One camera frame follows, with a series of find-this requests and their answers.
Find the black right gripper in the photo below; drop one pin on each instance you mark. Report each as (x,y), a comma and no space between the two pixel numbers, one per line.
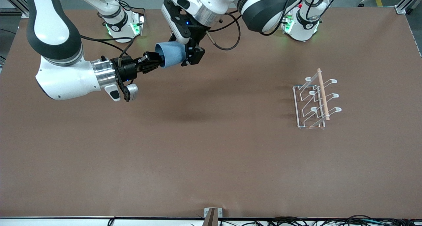
(129,69)

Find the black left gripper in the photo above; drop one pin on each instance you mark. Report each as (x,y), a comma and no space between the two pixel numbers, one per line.
(196,34)

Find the blue plastic cup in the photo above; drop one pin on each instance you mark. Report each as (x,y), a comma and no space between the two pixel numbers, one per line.
(171,54)

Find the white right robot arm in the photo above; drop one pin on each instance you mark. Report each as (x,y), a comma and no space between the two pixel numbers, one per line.
(56,28)

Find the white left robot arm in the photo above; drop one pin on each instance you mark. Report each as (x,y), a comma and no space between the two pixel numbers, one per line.
(263,8)

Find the brown table cover mat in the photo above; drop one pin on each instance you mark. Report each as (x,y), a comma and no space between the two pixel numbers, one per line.
(211,153)

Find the aluminium frame profile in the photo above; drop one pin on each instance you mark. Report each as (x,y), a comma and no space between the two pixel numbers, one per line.
(16,0)
(404,5)

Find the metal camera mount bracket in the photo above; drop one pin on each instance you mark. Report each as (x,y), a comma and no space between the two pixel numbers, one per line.
(212,216)

